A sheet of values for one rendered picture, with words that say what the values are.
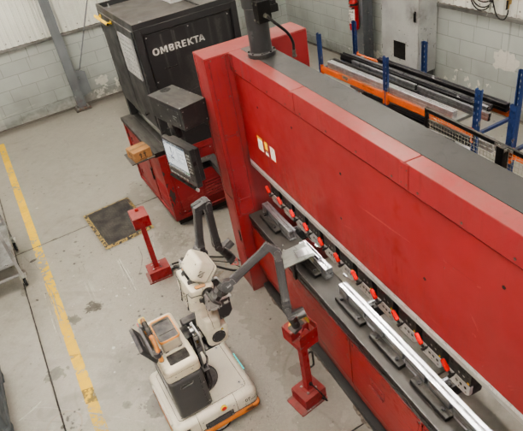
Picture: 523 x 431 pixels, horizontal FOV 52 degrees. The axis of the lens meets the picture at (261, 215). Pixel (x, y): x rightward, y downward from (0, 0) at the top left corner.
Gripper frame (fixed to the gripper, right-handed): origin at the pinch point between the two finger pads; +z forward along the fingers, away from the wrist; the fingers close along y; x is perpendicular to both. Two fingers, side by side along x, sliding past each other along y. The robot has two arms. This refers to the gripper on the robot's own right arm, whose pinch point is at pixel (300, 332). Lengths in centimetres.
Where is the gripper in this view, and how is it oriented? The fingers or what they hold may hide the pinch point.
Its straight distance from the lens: 371.8
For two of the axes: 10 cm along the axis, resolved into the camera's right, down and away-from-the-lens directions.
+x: -6.0, -3.8, 7.1
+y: 7.2, -6.4, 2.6
